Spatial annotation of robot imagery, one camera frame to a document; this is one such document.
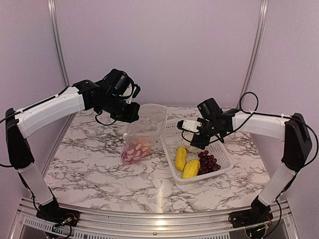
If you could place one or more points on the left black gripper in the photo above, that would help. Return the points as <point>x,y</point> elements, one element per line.
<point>131,116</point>

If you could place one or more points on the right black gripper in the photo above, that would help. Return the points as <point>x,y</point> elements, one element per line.
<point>199,142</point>

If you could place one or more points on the white cauliflower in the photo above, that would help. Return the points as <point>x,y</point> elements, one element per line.
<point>186,143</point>

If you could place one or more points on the yellow corn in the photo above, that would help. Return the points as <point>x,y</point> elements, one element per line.
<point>180,158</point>
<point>191,169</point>

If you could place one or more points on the clear dotted zip bag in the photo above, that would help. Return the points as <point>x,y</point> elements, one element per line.
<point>149,127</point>

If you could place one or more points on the red bell pepper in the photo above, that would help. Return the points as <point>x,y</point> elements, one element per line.
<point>131,153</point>

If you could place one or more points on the orange mini pumpkin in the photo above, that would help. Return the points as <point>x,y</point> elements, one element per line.
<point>143,149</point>

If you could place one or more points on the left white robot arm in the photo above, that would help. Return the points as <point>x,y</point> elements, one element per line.
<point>113,94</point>

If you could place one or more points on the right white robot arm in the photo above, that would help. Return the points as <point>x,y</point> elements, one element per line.
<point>292,130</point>

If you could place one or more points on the purple grape bunch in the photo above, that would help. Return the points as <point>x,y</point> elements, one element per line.
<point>208,163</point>

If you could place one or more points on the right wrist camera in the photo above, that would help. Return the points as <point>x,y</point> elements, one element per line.
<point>189,125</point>

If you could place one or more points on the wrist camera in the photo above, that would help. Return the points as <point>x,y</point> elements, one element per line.
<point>189,125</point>
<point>131,92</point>

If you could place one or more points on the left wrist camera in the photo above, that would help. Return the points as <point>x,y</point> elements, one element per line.
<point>131,92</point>

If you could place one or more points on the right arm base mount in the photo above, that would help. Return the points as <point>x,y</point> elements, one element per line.
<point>258,213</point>

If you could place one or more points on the front aluminium rail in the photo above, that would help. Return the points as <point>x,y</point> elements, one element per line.
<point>101,224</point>

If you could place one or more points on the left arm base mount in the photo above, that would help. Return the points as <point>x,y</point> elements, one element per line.
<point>54,213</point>

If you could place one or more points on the left aluminium frame post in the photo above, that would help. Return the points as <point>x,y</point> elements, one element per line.
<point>57,41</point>

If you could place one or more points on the aluminium frame post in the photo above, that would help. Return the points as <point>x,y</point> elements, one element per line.
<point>261,22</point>
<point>57,41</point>

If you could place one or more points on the right aluminium frame post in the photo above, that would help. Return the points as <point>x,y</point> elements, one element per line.
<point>261,22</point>

